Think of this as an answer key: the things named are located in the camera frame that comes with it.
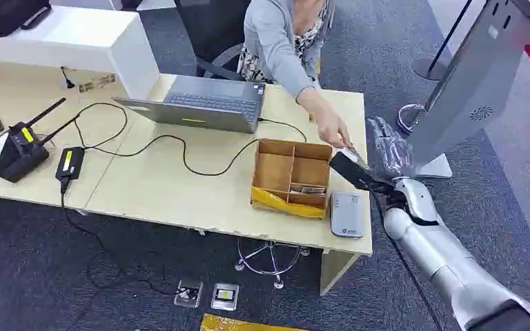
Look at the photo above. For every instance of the person's hand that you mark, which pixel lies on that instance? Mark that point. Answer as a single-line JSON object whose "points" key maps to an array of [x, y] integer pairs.
{"points": [[331, 123]]}

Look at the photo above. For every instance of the round chrome floor base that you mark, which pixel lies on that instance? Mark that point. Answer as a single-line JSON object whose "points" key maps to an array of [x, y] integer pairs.
{"points": [[407, 118]]}

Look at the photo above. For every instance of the chrome stool base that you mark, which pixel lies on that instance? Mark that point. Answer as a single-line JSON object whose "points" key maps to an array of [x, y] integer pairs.
{"points": [[269, 260]]}

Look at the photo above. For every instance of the grey card reader device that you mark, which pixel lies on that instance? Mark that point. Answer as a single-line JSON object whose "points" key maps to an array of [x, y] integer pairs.
{"points": [[347, 214]]}

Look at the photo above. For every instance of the stanchion post with base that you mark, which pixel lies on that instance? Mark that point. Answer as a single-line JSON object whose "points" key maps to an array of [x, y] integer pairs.
{"points": [[434, 64]]}

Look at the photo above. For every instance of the grey laptop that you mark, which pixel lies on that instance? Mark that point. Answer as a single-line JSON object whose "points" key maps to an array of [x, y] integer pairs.
{"points": [[214, 105]]}

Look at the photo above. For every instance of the small black plug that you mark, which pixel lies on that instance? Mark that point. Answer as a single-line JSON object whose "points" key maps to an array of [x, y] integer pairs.
{"points": [[67, 80]]}

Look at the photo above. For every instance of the silver kiosk stand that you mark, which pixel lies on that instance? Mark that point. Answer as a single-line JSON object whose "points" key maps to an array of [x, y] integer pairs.
{"points": [[470, 87]]}

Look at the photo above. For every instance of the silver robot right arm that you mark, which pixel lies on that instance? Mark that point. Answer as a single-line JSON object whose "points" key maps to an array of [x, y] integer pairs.
{"points": [[434, 246]]}

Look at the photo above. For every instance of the small card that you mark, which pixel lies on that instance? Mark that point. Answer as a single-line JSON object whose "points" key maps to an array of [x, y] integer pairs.
{"points": [[354, 155]]}

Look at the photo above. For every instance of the person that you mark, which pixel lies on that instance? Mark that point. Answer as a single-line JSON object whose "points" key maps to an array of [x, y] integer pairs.
{"points": [[274, 41]]}

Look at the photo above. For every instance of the yellow sheet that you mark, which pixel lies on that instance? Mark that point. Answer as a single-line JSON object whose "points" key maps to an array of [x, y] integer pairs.
{"points": [[237, 324]]}

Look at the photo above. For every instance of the black power adapter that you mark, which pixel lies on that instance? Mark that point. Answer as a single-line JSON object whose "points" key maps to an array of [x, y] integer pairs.
{"points": [[69, 163]]}

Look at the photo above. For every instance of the white desk shelf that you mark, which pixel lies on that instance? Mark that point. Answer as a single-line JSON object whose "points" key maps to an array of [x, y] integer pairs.
{"points": [[77, 41]]}

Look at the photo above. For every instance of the yellow tape strip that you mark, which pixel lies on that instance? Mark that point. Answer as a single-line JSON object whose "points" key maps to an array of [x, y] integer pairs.
{"points": [[283, 204]]}

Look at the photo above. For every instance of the black bag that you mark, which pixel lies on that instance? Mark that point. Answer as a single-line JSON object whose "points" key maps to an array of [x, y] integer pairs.
{"points": [[4, 13]]}

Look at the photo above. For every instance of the black office chair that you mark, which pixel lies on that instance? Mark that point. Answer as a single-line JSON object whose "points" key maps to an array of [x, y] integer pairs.
{"points": [[214, 36]]}

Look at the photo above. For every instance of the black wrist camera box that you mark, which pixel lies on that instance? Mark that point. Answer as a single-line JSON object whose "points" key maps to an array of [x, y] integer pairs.
{"points": [[352, 170]]}

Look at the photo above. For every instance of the card in wooden box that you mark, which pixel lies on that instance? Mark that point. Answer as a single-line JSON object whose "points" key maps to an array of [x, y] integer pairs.
{"points": [[313, 190]]}

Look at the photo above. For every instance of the black router with antennas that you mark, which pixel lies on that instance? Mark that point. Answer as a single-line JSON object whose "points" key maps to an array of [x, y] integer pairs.
{"points": [[16, 151]]}

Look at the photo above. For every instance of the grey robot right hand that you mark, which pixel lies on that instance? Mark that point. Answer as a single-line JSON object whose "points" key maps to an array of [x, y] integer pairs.
{"points": [[390, 148]]}

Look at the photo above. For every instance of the wooden compartment box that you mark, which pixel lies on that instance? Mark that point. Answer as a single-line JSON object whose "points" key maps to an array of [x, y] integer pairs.
{"points": [[276, 171]]}

